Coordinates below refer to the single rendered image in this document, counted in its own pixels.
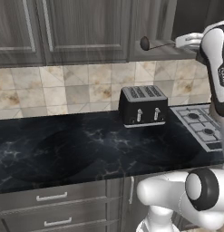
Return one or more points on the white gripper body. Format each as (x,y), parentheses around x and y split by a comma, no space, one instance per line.
(189,40)

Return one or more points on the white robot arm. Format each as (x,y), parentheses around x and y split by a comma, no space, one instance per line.
(216,60)

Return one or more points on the black ladle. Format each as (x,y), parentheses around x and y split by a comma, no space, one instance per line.
(145,43)

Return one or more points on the grey base cabinet door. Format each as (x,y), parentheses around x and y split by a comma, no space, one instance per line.
(126,199)

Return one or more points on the dark range hood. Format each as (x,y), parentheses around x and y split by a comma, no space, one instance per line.
(192,15)

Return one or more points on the black toaster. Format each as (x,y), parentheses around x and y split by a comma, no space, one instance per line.
(143,105)

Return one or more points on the grey gas hob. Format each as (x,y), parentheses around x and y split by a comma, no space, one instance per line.
(196,122)

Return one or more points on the grey drawer front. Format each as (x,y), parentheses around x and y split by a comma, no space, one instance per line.
(89,216)
(83,191)

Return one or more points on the dark grey wall cabinet door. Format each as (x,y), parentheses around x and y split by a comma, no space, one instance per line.
(86,24)
(149,18)
(10,27)

